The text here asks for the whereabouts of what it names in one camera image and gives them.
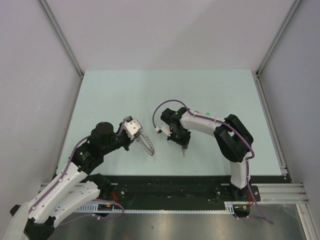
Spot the right aluminium corner post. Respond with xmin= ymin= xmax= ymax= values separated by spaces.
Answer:
xmin=255 ymin=0 xmax=304 ymax=76

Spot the aluminium frame crossbar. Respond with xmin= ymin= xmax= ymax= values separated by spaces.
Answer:
xmin=41 ymin=182 xmax=308 ymax=209

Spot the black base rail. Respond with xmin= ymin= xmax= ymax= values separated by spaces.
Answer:
xmin=51 ymin=174 xmax=293 ymax=203

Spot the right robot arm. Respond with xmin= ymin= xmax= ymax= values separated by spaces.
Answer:
xmin=155 ymin=107 xmax=255 ymax=201

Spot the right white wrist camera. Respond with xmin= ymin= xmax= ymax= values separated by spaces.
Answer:
xmin=155 ymin=123 xmax=172 ymax=137

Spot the metal disc with keyrings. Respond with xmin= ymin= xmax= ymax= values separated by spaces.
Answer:
xmin=136 ymin=133 xmax=155 ymax=156

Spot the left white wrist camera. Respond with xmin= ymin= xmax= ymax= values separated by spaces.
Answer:
xmin=124 ymin=116 xmax=143 ymax=140

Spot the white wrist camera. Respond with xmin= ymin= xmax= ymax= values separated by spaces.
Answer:
xmin=124 ymin=116 xmax=143 ymax=140
xmin=155 ymin=123 xmax=172 ymax=137

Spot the left aluminium corner post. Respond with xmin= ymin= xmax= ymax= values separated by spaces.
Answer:
xmin=37 ymin=0 xmax=85 ymax=80

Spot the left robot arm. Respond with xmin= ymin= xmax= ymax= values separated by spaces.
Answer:
xmin=4 ymin=116 xmax=142 ymax=240

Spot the aluminium corner post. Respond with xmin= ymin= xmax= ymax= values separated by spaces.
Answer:
xmin=37 ymin=0 xmax=85 ymax=80
xmin=255 ymin=0 xmax=304 ymax=76

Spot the white cable duct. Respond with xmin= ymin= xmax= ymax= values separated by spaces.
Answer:
xmin=74 ymin=202 xmax=234 ymax=215

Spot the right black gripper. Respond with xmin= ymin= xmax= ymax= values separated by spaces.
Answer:
xmin=167 ymin=127 xmax=191 ymax=149

